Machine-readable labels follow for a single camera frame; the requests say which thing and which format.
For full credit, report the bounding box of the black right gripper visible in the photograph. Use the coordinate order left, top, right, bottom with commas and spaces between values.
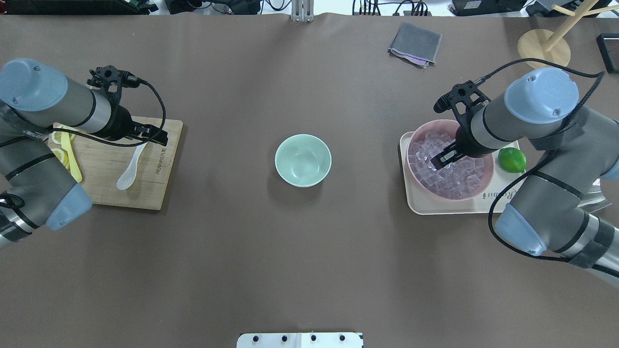
430, 127, 495, 170

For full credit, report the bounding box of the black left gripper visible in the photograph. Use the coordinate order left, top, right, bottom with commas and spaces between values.
107, 106, 168, 147

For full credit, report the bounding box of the white ceramic spoon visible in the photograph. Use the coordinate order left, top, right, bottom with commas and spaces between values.
116, 143, 147, 191

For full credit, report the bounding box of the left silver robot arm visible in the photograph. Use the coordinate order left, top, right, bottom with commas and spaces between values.
0, 58, 168, 247

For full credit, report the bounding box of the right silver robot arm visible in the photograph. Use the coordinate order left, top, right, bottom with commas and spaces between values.
432, 61, 618, 286

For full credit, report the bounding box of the pink bowl of ice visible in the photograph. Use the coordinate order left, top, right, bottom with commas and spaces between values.
406, 119, 495, 202

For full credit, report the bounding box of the light green ceramic bowl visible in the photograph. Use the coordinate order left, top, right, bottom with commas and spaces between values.
274, 134, 332, 188

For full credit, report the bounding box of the beige plastic tray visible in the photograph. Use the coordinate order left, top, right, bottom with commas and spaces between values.
399, 131, 520, 215

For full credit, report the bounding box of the bamboo cutting board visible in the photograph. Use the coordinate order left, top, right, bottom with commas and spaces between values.
71, 119, 183, 211

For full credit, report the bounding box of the green lime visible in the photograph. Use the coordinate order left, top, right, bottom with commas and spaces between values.
497, 147, 528, 174

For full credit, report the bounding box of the yellow plastic knife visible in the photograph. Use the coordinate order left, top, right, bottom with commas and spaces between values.
58, 131, 83, 183

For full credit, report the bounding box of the lemon slice lower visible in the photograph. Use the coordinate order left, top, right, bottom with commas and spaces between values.
51, 148, 70, 170

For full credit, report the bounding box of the lemon slice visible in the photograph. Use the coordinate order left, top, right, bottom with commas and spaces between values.
51, 148, 70, 170
51, 124, 77, 145

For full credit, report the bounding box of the lemon slice upper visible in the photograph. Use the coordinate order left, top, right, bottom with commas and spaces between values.
51, 124, 77, 145

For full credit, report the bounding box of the grey folded cloth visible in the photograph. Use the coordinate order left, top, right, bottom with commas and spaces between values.
387, 23, 442, 69

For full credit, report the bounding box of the wooden cup tree stand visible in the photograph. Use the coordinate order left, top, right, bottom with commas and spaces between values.
516, 0, 618, 72

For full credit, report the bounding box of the black monitor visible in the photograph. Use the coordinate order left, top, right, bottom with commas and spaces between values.
596, 33, 619, 73

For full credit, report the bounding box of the black left camera cable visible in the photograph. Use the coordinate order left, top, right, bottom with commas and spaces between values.
34, 77, 167, 148

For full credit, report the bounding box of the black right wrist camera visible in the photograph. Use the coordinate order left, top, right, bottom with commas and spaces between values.
433, 80, 491, 123

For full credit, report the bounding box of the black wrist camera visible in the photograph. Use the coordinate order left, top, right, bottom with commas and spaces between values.
433, 80, 491, 123
87, 65, 142, 103

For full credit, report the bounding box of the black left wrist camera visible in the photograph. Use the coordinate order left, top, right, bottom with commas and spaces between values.
87, 65, 142, 103

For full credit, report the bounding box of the aluminium frame post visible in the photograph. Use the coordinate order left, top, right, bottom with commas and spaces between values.
291, 0, 315, 23

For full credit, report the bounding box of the white camera post base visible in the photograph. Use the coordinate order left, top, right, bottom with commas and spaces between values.
236, 332, 364, 348

